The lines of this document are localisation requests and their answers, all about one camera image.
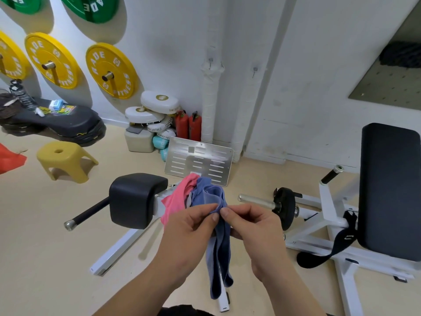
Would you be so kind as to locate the yellow plastic stool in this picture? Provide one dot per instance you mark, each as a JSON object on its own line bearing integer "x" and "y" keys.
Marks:
{"x": 69, "y": 161}

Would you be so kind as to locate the green weight plate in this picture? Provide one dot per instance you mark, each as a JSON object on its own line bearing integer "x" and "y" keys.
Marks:
{"x": 19, "y": 3}
{"x": 98, "y": 9}

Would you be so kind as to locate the colourful snack packet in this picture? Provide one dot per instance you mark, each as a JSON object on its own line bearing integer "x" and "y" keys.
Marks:
{"x": 67, "y": 110}

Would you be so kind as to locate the orange plastic bag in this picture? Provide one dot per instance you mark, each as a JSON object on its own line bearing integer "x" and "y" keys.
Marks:
{"x": 11, "y": 159}

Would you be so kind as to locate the person's right forearm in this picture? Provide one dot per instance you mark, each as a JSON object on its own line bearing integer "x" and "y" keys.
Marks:
{"x": 292, "y": 292}

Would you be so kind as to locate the pink towel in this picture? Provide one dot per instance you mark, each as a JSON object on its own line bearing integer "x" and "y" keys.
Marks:
{"x": 177, "y": 197}

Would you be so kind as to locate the beige plastic container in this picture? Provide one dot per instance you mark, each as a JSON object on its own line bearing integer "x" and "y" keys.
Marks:
{"x": 138, "y": 143}

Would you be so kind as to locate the black aerobic step platform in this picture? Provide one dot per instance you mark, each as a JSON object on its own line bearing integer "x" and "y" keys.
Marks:
{"x": 75, "y": 123}

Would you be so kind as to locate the person's left hand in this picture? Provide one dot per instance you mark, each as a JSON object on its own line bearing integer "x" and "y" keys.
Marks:
{"x": 184, "y": 246}

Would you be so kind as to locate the dark wicker basket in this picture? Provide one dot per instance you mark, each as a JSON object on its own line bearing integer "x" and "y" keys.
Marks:
{"x": 8, "y": 110}

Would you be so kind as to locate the teal dumbbell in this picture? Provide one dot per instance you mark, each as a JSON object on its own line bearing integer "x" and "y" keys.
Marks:
{"x": 163, "y": 155}
{"x": 159, "y": 143}

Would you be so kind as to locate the clear water bottle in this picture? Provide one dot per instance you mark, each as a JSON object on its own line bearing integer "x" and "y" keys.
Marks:
{"x": 23, "y": 95}

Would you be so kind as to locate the white weight machine frame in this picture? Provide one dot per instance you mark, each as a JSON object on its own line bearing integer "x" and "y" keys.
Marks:
{"x": 329, "y": 210}

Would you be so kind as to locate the person's right hand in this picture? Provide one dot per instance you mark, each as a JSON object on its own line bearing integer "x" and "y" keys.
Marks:
{"x": 263, "y": 240}

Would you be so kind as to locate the black weight plate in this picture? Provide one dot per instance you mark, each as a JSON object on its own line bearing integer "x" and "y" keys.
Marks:
{"x": 286, "y": 210}

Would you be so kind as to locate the white exercise machine frame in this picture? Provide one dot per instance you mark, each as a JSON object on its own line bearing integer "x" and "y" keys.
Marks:
{"x": 115, "y": 250}

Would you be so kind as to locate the person's black shorts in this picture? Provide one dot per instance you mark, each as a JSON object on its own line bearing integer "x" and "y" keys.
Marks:
{"x": 184, "y": 312}

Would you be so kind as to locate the silver slotted foot plate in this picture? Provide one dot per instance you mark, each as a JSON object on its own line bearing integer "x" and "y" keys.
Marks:
{"x": 179, "y": 151}

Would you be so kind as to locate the white game controller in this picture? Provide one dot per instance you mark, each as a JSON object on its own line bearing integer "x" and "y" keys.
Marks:
{"x": 39, "y": 112}

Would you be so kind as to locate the red fire extinguisher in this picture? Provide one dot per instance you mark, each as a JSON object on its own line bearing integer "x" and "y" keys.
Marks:
{"x": 195, "y": 128}
{"x": 182, "y": 126}

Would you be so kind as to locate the blue towel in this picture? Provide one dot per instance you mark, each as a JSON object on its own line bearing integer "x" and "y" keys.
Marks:
{"x": 207, "y": 190}
{"x": 220, "y": 259}

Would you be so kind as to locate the person's left forearm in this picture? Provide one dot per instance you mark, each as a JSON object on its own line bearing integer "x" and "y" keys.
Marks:
{"x": 135, "y": 292}

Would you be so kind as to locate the grey flat pad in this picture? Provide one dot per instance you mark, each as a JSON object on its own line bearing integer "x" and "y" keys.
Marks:
{"x": 134, "y": 129}

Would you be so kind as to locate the chrome plate sleeve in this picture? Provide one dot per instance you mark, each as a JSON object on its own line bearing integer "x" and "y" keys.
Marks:
{"x": 256, "y": 201}

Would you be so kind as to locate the blue white tissue pack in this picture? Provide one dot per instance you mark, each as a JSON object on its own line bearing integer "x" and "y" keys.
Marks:
{"x": 56, "y": 105}

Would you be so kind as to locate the black seat pad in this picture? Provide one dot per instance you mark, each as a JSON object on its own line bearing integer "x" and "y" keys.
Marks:
{"x": 391, "y": 194}

